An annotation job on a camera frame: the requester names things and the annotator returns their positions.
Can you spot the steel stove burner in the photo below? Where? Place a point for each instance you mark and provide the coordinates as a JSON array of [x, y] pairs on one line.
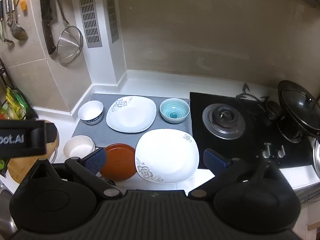
[[223, 121]]

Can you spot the grey vent grille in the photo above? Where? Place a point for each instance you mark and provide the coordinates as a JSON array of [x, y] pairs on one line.
[[90, 17]]

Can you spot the cream ribbed bowl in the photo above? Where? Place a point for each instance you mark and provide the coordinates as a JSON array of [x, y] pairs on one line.
[[78, 148]]

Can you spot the white bowl blue patterned rim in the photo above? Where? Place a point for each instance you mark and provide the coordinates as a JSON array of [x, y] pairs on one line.
[[90, 112]]

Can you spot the white square floral plate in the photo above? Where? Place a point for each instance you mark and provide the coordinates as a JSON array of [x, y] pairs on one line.
[[167, 152], [130, 116]]

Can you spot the grey drying mat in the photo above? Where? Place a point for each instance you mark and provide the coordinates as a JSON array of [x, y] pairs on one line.
[[117, 137]]

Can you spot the black wok with lid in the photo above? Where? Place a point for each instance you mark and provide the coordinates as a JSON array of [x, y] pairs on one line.
[[297, 110]]

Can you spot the steel ladle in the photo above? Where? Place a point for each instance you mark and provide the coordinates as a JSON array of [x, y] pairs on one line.
[[18, 31]]

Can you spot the wooden cutting board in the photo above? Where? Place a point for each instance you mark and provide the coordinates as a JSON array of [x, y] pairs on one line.
[[17, 170]]

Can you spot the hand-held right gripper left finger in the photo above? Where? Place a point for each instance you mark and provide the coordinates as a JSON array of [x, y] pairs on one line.
[[96, 160]]

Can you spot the brown round plate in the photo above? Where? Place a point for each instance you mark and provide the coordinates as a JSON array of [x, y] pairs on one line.
[[120, 163]]

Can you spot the steel pot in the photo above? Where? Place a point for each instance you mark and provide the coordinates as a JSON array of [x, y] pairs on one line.
[[317, 157]]

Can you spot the black gas stove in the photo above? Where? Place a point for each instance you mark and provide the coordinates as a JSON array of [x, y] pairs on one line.
[[252, 135]]

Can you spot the teal glazed bowl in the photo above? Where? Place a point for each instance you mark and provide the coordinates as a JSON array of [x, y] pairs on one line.
[[174, 111]]

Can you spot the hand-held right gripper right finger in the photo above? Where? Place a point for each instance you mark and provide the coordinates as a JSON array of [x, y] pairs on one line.
[[214, 162]]

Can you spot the steel mesh strainer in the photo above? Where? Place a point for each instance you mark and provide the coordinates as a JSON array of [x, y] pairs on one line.
[[70, 46]]

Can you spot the stove control knob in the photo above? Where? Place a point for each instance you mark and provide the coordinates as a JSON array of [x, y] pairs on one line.
[[266, 152], [281, 152]]

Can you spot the black rack with packets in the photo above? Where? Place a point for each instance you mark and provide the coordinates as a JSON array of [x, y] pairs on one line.
[[13, 102]]

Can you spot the steel hanging utensil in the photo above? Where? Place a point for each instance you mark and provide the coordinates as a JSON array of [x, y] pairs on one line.
[[5, 30]]

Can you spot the black pan support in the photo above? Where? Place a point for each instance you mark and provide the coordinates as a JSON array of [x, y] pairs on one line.
[[250, 97]]

